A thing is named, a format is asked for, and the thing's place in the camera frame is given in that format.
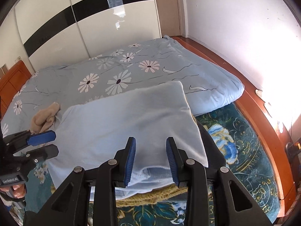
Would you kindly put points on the light blue floral quilt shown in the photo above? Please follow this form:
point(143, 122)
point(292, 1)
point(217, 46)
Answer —
point(141, 75)

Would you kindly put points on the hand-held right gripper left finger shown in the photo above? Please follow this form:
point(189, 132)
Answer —
point(130, 164)

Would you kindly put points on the person's left hand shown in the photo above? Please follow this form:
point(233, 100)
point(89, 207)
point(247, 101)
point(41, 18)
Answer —
point(19, 191)

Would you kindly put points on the white and black wardrobe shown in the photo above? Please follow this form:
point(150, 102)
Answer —
point(89, 23)

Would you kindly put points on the pale room door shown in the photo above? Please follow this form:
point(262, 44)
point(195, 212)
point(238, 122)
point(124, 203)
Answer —
point(169, 11)

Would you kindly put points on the light blue shirt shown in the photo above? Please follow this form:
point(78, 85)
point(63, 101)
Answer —
point(131, 117)

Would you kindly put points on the teal floral blanket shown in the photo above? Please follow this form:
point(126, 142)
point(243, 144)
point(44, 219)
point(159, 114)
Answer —
point(247, 157)

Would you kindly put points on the beige knit sweater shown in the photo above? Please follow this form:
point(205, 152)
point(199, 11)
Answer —
point(44, 120)

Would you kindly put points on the black device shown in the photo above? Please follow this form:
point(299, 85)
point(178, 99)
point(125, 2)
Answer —
point(292, 151)

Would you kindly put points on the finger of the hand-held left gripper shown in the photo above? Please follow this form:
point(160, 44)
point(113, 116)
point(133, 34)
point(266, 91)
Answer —
point(41, 137)
point(45, 153)

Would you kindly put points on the row of wall frames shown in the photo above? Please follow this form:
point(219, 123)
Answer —
point(2, 70)

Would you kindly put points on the orange wooden bed frame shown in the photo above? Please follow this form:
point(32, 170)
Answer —
point(265, 127)

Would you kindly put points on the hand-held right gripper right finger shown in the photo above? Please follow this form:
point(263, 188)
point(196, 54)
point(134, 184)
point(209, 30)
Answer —
point(171, 164)

